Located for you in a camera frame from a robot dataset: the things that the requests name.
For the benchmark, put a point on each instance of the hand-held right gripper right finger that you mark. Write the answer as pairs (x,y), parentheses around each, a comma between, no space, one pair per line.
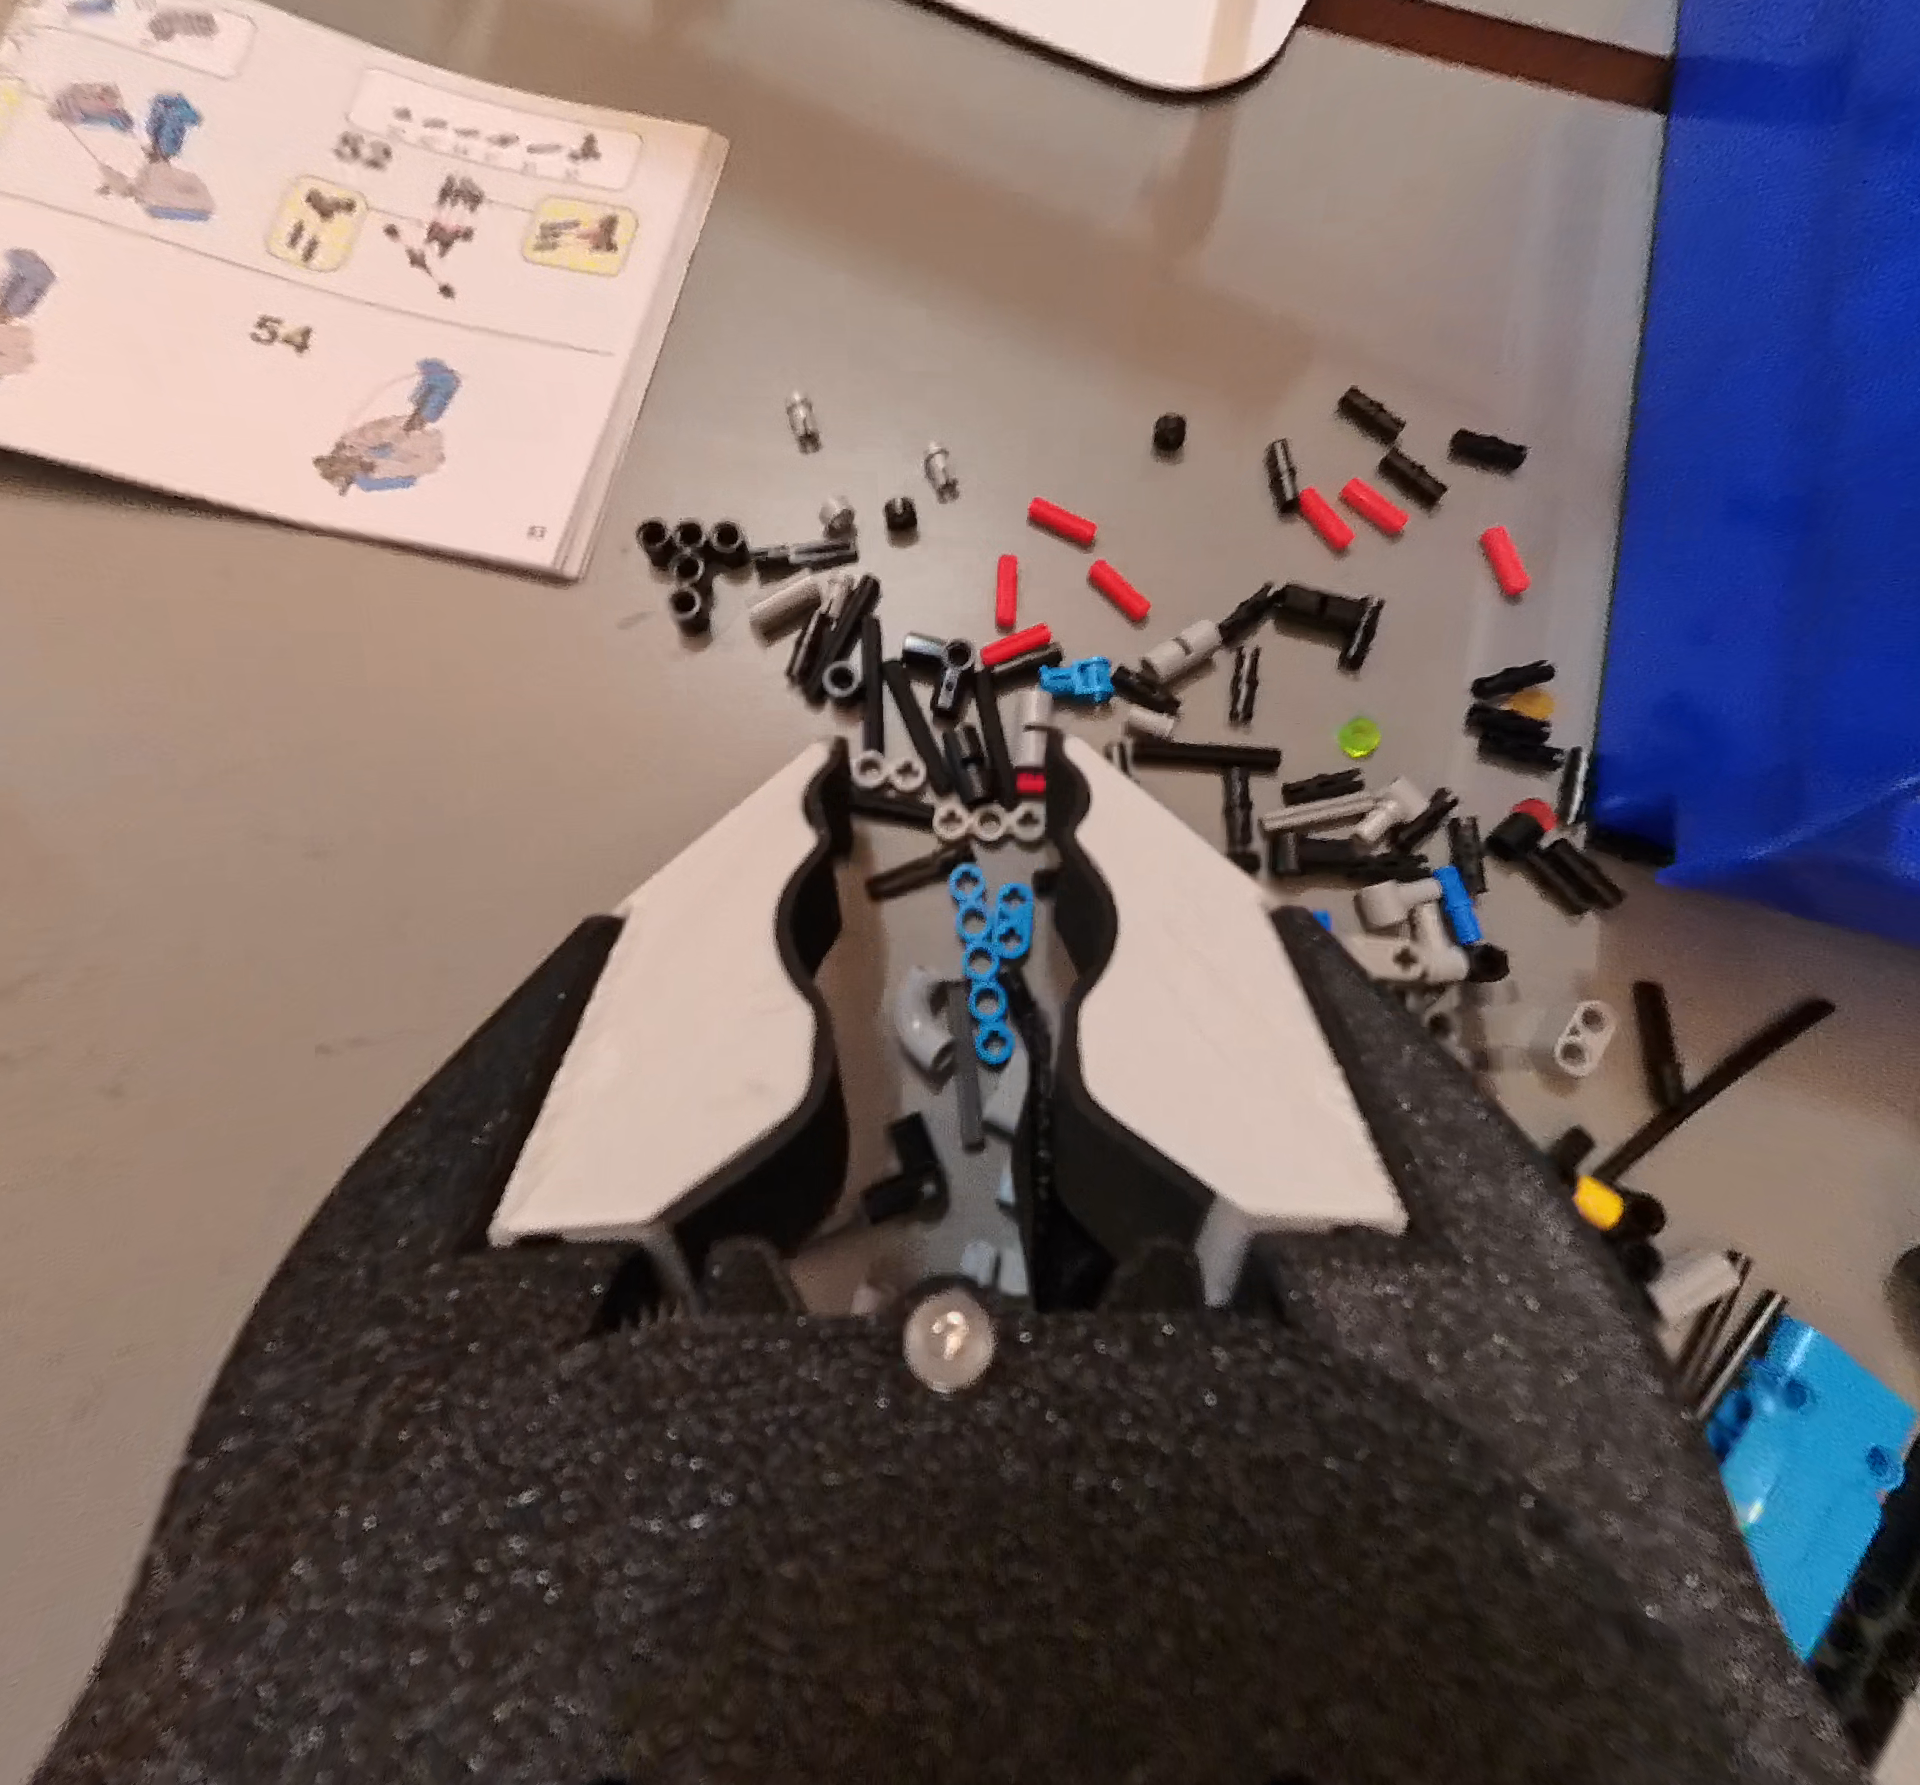
(1229,1049)

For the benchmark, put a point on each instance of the open instruction booklet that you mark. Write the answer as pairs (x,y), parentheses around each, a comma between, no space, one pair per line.
(300,317)

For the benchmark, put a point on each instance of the blue storage bin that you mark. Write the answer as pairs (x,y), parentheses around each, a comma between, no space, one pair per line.
(1772,392)

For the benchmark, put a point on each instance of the blue rectangular brick panel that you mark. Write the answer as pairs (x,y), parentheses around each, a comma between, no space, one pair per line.
(1815,1457)

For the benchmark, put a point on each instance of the light blue brick connector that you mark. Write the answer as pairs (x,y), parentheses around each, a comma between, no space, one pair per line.
(981,983)

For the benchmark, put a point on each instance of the thin black flexible rod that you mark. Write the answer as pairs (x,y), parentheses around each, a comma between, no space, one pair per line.
(1714,1090)

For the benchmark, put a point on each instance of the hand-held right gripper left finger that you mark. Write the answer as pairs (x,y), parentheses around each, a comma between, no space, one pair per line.
(675,1049)

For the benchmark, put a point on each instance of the pile of small brick pieces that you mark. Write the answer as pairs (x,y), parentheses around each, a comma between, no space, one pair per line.
(1061,523)

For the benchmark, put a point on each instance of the grey desk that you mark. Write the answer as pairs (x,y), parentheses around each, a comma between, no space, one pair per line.
(300,766)

